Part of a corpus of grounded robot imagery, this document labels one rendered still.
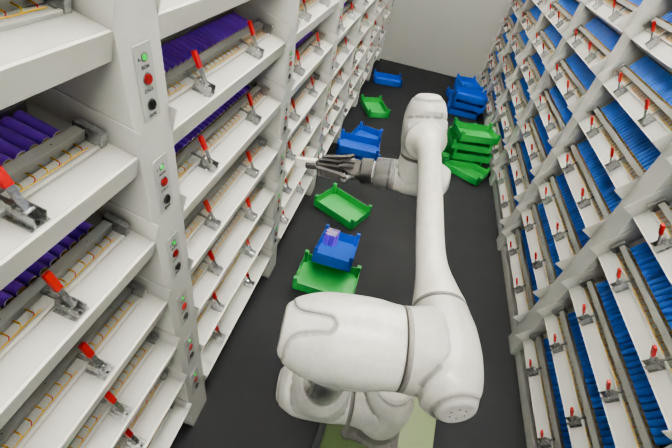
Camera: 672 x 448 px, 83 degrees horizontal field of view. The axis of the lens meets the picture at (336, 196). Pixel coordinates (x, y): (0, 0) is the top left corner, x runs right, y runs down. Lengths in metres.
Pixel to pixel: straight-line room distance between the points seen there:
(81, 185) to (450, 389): 0.59
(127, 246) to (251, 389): 1.00
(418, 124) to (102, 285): 0.73
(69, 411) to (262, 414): 0.88
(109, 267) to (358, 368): 0.47
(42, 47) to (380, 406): 1.04
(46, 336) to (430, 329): 0.58
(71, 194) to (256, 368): 1.23
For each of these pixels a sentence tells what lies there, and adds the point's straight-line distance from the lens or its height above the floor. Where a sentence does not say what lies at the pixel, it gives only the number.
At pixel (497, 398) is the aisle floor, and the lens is 1.94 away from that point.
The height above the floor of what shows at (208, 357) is 0.16.
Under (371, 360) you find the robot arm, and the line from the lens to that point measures 0.59.
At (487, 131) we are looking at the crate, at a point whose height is 0.25.
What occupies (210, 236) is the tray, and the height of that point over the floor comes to 0.76.
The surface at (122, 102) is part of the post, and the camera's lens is 0.66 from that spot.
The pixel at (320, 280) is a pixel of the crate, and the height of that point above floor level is 0.00.
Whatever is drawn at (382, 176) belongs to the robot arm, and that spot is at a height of 0.95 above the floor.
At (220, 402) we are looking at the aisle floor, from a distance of 1.67.
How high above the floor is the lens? 1.55
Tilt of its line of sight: 39 degrees down
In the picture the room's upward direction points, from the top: 12 degrees clockwise
